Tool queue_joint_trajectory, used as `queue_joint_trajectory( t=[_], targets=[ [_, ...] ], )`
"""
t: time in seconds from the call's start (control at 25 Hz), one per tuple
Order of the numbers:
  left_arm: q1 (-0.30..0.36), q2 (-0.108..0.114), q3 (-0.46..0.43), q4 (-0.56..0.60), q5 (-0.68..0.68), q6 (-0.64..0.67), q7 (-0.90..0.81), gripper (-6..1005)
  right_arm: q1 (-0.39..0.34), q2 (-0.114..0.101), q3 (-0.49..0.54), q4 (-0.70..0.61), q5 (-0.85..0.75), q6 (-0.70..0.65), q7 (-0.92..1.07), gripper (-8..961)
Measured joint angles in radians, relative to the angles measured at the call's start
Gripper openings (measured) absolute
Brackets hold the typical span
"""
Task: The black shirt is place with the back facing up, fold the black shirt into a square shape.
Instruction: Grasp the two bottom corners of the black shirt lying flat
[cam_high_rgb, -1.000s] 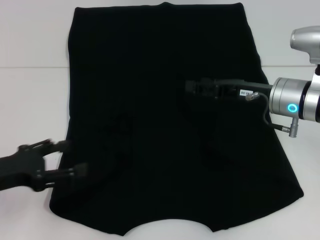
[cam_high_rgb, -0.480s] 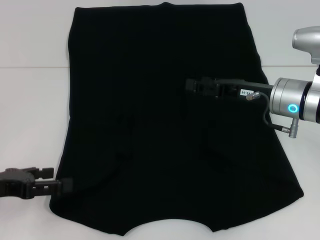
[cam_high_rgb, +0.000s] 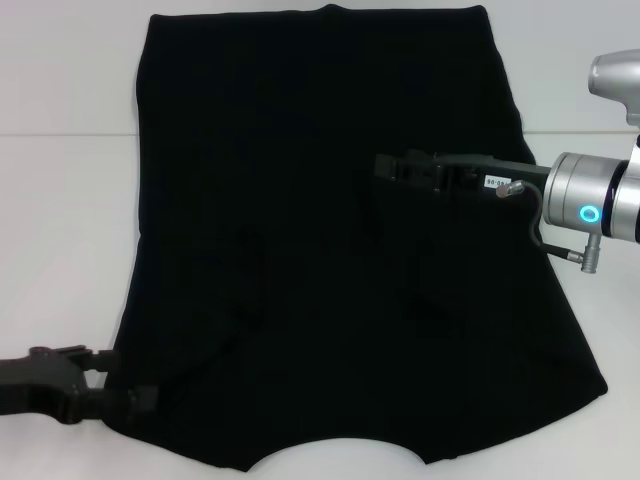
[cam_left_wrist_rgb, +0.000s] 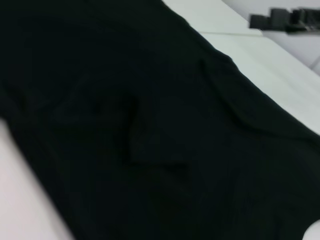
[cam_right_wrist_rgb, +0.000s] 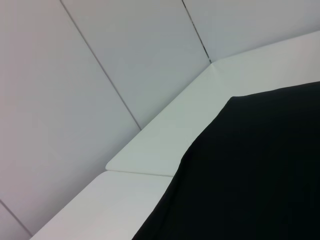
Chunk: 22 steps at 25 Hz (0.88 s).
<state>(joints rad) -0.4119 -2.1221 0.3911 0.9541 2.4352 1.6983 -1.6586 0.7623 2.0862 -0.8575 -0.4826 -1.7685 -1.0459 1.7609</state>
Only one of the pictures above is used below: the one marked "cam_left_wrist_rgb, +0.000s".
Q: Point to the black t-shirt with FREE print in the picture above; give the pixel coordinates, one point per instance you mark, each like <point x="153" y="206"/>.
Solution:
<point x="125" y="112"/>

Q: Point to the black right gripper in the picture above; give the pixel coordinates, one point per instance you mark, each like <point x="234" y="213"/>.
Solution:
<point x="305" y="20"/>

